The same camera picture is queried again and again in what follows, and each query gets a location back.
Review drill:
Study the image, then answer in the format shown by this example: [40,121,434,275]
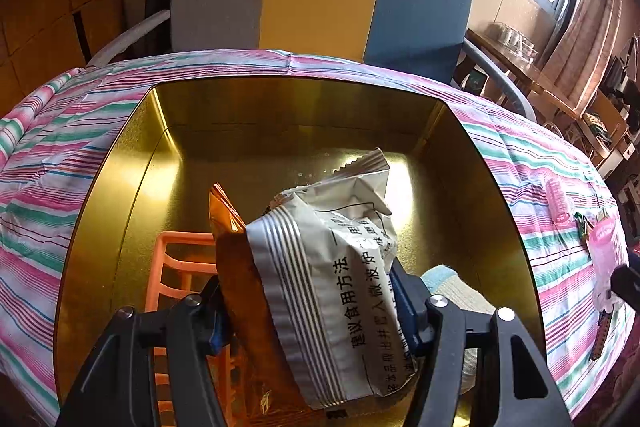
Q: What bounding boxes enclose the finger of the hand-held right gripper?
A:
[610,263,640,308]

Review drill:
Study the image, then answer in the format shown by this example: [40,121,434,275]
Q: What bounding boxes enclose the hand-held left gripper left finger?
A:
[55,279,236,427]

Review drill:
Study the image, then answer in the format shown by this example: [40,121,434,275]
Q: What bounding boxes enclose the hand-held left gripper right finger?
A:
[387,257,573,427]

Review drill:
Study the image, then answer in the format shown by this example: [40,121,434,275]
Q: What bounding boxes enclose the pink plastic packet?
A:
[585,212,631,313]

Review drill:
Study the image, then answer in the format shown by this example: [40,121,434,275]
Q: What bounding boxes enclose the orange foil snack packet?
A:
[207,183,306,427]

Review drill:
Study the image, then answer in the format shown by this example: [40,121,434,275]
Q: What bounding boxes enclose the brown toy brick strip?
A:
[590,307,613,362]

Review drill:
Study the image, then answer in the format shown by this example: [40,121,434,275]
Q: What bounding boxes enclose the white striped snack packet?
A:
[245,147,418,410]

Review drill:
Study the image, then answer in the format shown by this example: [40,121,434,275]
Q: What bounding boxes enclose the pink plastic case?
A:
[545,179,573,228]

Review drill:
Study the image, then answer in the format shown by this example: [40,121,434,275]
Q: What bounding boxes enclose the gold tin container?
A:
[52,76,548,427]

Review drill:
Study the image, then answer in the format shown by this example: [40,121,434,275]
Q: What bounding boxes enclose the cream sock with blue cuff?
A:
[420,264,493,393]

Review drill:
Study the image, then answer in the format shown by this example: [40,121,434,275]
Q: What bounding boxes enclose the orange plastic basket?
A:
[145,231,246,427]

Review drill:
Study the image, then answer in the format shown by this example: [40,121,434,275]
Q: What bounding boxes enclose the cluttered wooden shelf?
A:
[575,89,632,172]

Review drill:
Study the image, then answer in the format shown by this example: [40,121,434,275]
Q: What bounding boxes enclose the wooden side desk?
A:
[465,29,591,122]

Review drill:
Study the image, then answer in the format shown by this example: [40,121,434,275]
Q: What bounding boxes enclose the beige curtain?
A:
[542,0,626,118]

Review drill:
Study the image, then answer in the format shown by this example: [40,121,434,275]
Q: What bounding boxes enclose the clear plastic containers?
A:
[487,23,538,60]

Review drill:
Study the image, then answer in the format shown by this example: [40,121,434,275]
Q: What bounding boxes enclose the wooden wardrobe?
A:
[0,0,126,118]

